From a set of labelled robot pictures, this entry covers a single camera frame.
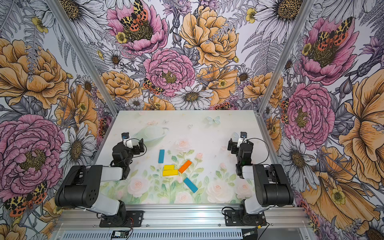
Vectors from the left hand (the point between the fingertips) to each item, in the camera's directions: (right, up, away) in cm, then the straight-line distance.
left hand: (135, 142), depth 94 cm
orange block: (+31, -14, -2) cm, 34 cm away
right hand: (+63, +1, 0) cm, 63 cm away
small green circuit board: (+2, -39, -24) cm, 46 cm away
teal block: (+15, -9, +3) cm, 18 cm away
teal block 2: (+34, -22, -9) cm, 41 cm away
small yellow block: (+20, -15, -2) cm, 25 cm away
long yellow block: (+22, -17, -4) cm, 28 cm away
